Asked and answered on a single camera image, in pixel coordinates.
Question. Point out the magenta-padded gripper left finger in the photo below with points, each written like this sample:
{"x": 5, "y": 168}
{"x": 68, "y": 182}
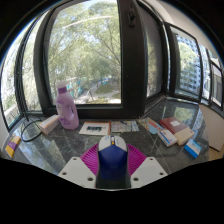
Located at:
{"x": 78, "y": 170}

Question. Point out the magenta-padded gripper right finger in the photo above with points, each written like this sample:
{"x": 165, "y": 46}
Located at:
{"x": 146, "y": 170}

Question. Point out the blue and white computer mouse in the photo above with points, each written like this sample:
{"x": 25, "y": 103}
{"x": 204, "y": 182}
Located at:
{"x": 112, "y": 160}

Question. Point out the white book with red stripe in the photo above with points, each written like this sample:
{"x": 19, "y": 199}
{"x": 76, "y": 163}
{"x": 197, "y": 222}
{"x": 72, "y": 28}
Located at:
{"x": 167, "y": 137}

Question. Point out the white booklet with dark print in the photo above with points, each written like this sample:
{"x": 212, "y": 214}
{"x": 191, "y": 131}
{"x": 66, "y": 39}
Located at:
{"x": 95, "y": 128}

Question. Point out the colourful printed leaflet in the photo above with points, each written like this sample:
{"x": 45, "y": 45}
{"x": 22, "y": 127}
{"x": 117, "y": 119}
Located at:
{"x": 150, "y": 125}

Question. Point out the pale printed leaflet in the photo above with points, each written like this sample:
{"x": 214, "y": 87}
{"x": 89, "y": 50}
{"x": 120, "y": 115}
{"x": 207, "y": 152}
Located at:
{"x": 124, "y": 126}

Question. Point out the blue and white small box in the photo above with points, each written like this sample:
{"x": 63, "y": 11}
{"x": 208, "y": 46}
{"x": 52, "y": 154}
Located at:
{"x": 192, "y": 148}

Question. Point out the red hardcover book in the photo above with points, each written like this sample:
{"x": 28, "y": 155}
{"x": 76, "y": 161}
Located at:
{"x": 176, "y": 127}

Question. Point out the orange and white carton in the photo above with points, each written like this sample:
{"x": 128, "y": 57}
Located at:
{"x": 49, "y": 124}

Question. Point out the purple detergent bottle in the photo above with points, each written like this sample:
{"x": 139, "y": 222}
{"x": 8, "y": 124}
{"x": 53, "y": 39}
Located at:
{"x": 66, "y": 110}

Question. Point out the yellow and purple box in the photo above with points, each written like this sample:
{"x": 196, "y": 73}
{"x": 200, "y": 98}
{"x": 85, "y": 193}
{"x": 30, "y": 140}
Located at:
{"x": 12, "y": 145}

